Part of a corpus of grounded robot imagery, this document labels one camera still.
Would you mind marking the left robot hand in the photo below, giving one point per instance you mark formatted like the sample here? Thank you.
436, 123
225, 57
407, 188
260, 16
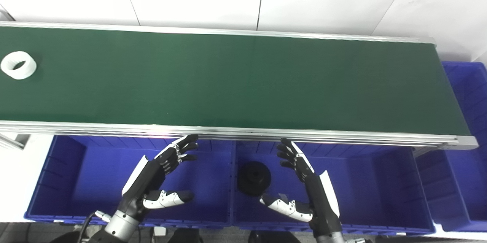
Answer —
152, 176

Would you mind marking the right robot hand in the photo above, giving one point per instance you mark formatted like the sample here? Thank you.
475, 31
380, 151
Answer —
308, 186

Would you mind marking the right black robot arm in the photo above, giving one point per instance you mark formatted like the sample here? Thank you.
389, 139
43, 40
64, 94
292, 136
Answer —
331, 235

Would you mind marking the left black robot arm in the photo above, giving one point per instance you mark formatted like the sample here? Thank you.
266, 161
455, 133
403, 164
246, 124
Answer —
114, 227

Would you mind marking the empty blue plastic bin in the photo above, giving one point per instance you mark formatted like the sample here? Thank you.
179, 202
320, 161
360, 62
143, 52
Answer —
99, 182

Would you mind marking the black round flanged part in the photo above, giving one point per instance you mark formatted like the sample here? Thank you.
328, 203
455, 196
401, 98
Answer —
254, 177

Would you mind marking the blue bin with black part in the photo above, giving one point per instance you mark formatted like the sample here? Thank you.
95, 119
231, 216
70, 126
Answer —
365, 189

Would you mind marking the green conveyor belt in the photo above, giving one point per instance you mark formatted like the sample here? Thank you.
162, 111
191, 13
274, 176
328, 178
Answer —
228, 83

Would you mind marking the aluminium conveyor support leg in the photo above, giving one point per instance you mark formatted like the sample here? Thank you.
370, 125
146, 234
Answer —
13, 140

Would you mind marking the blue plastic bin at belt end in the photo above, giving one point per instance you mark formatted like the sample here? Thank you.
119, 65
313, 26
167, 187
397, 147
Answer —
464, 151

